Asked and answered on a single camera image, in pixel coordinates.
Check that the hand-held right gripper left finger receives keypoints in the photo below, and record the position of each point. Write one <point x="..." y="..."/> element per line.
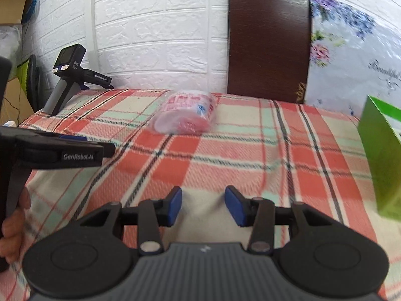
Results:
<point x="171" y="207"/>

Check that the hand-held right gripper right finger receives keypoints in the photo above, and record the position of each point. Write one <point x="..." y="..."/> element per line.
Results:
<point x="236" y="207"/>

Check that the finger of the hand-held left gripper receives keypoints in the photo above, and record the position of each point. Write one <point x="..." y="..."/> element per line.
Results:
<point x="109" y="150"/>
<point x="73" y="138"/>

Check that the pink tissue pack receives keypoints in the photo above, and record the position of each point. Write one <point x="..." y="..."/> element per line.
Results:
<point x="184" y="113"/>

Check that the green cardboard box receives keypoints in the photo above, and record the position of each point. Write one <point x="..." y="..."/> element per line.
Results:
<point x="383" y="163"/>

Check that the person's left hand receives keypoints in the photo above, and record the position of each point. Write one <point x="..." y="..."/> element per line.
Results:
<point x="12" y="235"/>

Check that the red plaid blanket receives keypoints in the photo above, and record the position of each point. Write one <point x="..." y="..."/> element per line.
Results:
<point x="219" y="163"/>

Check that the brown cardboard box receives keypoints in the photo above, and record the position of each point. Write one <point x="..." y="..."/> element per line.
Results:
<point x="14" y="100"/>

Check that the spare black hand-held gripper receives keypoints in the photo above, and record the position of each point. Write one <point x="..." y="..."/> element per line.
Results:
<point x="67" y="69"/>

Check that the green mesh item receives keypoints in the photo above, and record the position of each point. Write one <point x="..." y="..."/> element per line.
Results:
<point x="26" y="69"/>

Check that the white plastic bag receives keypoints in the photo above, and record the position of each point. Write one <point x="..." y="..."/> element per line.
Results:
<point x="9" y="50"/>

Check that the brown wooden board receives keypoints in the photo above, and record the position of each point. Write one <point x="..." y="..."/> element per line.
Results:
<point x="269" y="44"/>

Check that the floral plastic bag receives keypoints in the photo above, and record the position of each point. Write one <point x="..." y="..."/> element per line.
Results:
<point x="351" y="62"/>

